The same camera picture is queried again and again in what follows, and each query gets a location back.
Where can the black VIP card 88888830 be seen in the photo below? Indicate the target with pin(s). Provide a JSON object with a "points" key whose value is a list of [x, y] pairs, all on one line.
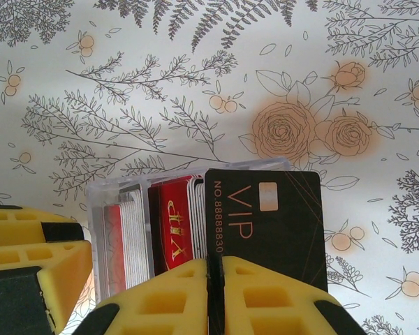
{"points": [[283, 237]]}

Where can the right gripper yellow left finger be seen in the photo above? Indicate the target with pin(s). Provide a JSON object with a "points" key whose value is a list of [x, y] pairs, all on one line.
{"points": [[160, 307]]}

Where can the red card with stripe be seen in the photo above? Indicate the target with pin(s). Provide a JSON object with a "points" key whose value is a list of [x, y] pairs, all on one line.
{"points": [[113, 244]]}

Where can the red VIP card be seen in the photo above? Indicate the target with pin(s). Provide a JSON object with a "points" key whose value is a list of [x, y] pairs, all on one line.
{"points": [[171, 223]]}

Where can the white-edged card stack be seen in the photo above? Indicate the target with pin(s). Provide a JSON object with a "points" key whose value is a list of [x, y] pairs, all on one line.
{"points": [[199, 216], [136, 244]]}

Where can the red clear card box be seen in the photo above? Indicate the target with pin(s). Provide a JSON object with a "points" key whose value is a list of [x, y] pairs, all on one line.
{"points": [[97, 209]]}

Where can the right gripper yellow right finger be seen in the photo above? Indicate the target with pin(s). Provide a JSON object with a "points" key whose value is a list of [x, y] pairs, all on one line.
{"points": [[283, 310]]}

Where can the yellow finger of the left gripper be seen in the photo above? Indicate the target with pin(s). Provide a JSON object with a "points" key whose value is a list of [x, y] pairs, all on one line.
{"points": [[66, 272], [14, 223]]}

